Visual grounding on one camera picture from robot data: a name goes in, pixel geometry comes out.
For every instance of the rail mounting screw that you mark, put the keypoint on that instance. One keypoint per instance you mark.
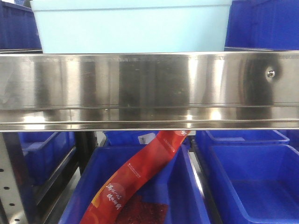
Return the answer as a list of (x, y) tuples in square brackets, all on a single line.
[(271, 74)]

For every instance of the blue bin with red package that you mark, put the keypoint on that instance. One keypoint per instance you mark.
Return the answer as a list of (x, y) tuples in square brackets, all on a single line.
[(170, 197)]

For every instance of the white barcode label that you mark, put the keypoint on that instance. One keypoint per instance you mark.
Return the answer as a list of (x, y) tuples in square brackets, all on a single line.
[(146, 138)]

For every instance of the blue bin bottom right rear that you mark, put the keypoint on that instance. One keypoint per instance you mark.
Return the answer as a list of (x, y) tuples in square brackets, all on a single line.
[(206, 139)]

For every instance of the blue bin bottom left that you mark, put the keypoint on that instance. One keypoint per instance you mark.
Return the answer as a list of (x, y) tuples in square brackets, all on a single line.
[(43, 152)]

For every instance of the light blue plastic bin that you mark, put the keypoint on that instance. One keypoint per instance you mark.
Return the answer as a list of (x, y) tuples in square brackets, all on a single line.
[(131, 26)]

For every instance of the red printed paper package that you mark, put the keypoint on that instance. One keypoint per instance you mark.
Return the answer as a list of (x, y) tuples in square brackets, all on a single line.
[(112, 197)]

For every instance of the perforated steel shelf upright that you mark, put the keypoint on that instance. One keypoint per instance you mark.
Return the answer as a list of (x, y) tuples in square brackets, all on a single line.
[(11, 178)]

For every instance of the blue bin top right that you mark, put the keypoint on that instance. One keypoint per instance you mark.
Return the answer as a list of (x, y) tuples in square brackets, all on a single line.
[(264, 24)]

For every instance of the blue bin top left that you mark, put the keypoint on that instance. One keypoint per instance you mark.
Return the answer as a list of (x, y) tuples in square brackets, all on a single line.
[(18, 28)]

